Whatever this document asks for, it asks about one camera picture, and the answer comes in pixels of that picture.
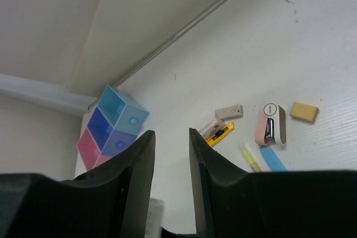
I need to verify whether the blue highlighter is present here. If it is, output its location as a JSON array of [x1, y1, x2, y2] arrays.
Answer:
[[260, 146, 287, 172]]

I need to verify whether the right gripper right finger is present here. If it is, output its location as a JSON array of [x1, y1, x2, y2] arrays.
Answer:
[[189, 129, 356, 237]]

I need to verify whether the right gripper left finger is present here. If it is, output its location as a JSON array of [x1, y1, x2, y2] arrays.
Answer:
[[1, 130, 156, 237]]

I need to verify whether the red white staple box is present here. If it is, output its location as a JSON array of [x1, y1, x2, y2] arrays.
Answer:
[[199, 117, 226, 140]]

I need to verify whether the pale yellow highlighter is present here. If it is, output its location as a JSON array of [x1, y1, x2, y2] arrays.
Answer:
[[240, 144, 262, 173]]

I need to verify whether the white eraser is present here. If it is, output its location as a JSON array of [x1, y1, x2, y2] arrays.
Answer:
[[215, 104, 243, 121]]

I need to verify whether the tan yellow eraser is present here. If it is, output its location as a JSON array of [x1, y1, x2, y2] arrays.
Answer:
[[290, 102, 320, 124]]

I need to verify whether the purple-blue container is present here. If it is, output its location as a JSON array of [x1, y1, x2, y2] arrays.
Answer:
[[87, 108, 137, 156]]

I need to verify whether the pink container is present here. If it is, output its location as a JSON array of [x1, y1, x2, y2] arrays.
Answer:
[[76, 128, 112, 171]]

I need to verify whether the light blue container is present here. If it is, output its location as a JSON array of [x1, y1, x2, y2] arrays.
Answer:
[[98, 86, 149, 135]]

